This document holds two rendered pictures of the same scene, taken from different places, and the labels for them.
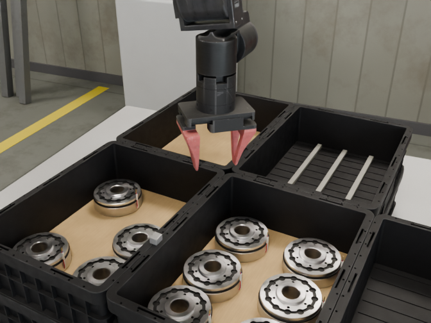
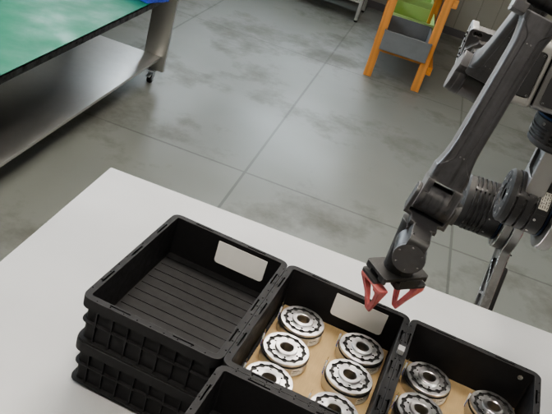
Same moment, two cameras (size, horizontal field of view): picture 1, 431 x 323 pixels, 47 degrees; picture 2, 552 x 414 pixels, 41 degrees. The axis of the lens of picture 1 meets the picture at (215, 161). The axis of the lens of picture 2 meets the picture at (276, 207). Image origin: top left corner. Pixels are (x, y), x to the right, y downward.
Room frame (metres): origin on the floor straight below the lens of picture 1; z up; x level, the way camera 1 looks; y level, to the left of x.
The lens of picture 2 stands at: (1.71, -0.58, 1.84)
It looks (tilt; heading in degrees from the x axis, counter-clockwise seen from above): 29 degrees down; 163
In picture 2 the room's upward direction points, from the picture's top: 18 degrees clockwise
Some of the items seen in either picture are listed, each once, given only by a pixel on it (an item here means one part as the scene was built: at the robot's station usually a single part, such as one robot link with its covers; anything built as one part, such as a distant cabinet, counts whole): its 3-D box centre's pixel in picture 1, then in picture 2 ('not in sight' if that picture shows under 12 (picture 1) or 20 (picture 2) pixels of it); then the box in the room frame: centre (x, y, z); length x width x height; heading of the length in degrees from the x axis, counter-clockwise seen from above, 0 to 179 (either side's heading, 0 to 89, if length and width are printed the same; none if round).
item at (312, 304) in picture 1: (290, 295); (286, 349); (0.59, -0.12, 0.86); 0.10 x 0.10 x 0.01
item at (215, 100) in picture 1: (215, 95); (402, 259); (0.67, 0.00, 1.18); 0.10 x 0.07 x 0.07; 107
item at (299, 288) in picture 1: (290, 293); (286, 347); (0.59, -0.12, 0.86); 0.05 x 0.05 x 0.01
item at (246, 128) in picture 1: (226, 138); (380, 289); (0.67, -0.02, 1.10); 0.07 x 0.07 x 0.09; 17
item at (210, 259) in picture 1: (212, 266); (349, 374); (0.65, 0.01, 0.86); 0.05 x 0.05 x 0.01
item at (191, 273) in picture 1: (212, 269); (348, 376); (0.65, 0.01, 0.86); 0.10 x 0.10 x 0.01
